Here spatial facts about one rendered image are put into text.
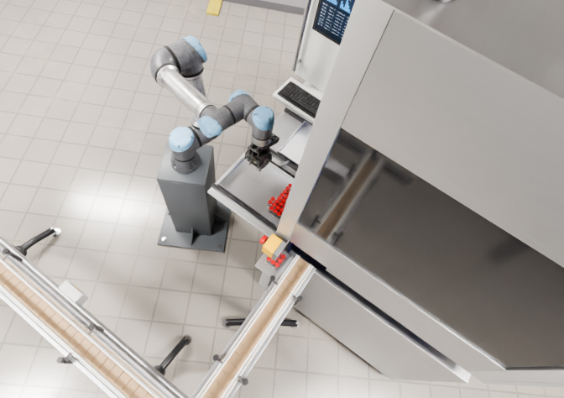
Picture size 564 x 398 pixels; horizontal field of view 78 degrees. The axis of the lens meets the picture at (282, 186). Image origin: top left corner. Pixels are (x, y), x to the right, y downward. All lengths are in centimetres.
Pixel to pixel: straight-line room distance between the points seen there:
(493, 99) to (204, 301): 212
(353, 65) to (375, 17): 10
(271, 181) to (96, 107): 194
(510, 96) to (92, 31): 369
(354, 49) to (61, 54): 334
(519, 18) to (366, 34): 24
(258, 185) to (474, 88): 127
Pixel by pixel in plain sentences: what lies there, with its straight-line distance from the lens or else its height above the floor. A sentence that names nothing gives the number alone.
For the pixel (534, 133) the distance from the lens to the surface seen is 68.
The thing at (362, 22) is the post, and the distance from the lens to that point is 66.
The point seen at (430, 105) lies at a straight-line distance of 69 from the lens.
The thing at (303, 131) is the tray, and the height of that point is 88.
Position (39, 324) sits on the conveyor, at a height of 93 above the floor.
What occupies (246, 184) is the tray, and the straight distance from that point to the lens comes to 174.
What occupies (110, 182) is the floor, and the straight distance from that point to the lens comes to 288.
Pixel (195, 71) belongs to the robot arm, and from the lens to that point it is 156.
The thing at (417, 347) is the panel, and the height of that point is 88.
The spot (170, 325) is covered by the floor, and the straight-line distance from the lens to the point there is 246.
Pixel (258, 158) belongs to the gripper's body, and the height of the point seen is 126.
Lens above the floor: 242
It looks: 61 degrees down
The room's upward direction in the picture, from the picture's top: 16 degrees clockwise
